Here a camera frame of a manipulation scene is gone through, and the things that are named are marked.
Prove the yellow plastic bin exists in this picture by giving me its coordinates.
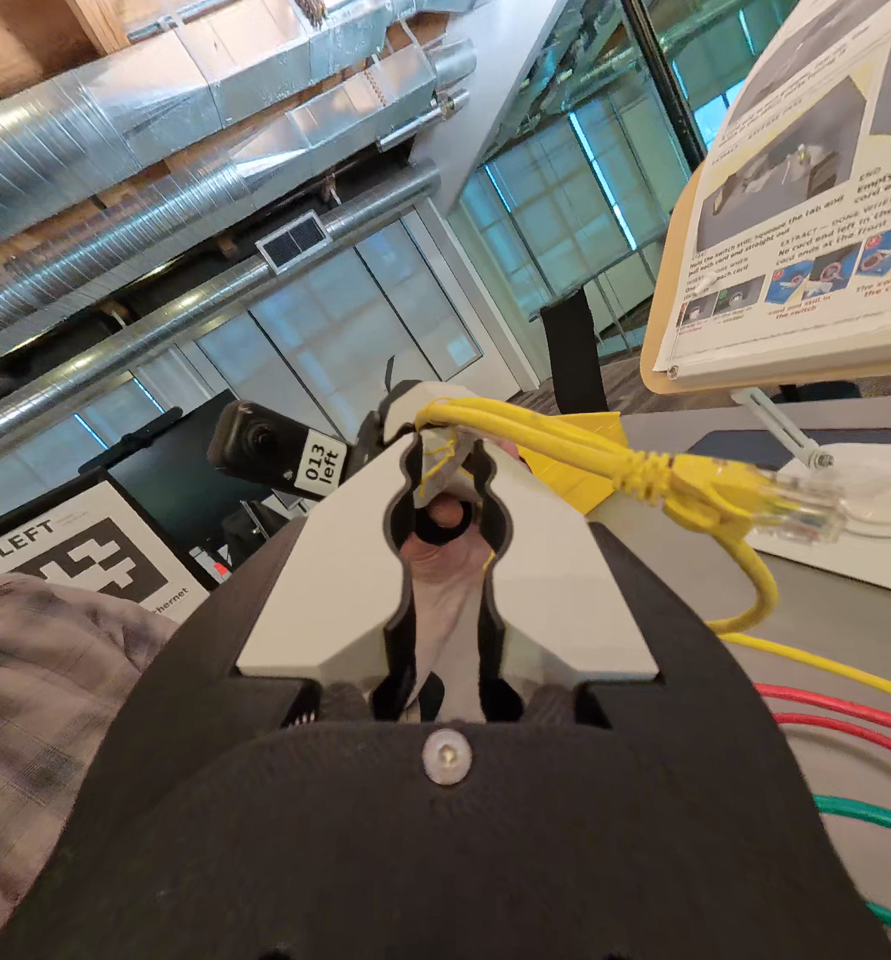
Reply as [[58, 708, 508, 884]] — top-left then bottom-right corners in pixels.
[[524, 411, 630, 515]]

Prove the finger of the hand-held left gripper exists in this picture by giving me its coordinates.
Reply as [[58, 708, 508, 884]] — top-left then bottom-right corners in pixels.
[[381, 381, 484, 445], [413, 426, 484, 507]]

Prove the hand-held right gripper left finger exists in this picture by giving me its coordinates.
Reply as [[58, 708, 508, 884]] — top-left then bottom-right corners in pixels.
[[235, 433, 426, 723]]

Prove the black framed marker sign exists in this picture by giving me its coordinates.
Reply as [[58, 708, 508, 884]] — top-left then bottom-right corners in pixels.
[[0, 468, 222, 624]]

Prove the person's left hand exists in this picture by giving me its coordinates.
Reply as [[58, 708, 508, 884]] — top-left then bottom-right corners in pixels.
[[400, 438, 525, 721]]

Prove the red ethernet cable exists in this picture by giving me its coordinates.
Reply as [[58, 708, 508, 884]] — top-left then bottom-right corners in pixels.
[[753, 682, 891, 770]]

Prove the black monitor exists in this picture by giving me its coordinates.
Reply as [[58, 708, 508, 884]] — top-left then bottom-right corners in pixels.
[[78, 388, 297, 556]]

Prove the yellow ethernet cable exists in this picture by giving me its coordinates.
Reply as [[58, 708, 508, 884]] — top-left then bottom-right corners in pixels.
[[415, 397, 891, 715]]

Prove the air vent grille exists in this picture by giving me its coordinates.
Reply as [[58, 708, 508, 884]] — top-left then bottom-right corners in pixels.
[[255, 211, 334, 273]]

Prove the black office chair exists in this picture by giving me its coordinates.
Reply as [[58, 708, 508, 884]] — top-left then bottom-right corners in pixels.
[[539, 287, 612, 415]]

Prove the instruction sheet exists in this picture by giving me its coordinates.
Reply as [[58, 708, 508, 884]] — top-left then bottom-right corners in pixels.
[[654, 0, 891, 380]]

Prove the black pole stand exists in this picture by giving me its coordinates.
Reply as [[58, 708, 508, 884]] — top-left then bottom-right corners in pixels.
[[621, 0, 709, 177]]

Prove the green ethernet cable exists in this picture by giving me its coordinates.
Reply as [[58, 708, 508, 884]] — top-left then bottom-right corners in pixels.
[[811, 793, 891, 948]]

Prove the large silver ventilation duct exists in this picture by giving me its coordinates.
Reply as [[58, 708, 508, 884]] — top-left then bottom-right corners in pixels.
[[0, 0, 477, 260]]

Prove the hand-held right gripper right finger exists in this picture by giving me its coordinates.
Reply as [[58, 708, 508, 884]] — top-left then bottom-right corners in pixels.
[[469, 441, 660, 724]]

